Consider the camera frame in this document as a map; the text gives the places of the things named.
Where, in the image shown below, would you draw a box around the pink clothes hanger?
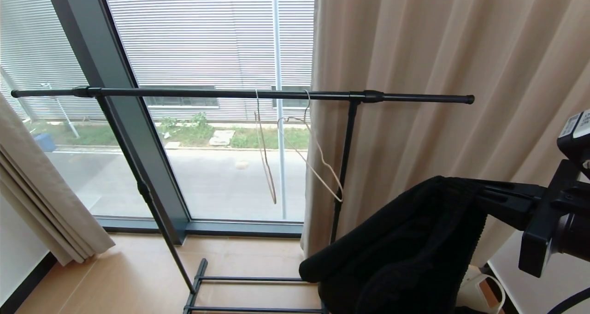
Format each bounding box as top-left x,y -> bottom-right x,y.
277,89 -> 344,203
254,89 -> 277,205

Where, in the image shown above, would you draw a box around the black cable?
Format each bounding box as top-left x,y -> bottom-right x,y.
546,286 -> 590,314

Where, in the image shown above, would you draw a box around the black shorts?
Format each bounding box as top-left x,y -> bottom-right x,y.
298,175 -> 489,314

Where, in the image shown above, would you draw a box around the window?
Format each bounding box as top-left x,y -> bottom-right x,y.
0,0 -> 319,239

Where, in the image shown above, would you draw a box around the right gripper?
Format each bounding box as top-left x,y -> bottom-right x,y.
460,159 -> 590,278

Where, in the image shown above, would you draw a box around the beige curtain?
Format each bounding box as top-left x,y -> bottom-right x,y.
0,93 -> 116,267
300,0 -> 590,269

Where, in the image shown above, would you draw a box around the white laundry basket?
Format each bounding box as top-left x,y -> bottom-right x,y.
455,264 -> 507,314

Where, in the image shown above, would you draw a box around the black clothes rack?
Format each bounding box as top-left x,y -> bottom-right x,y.
10,87 -> 476,314

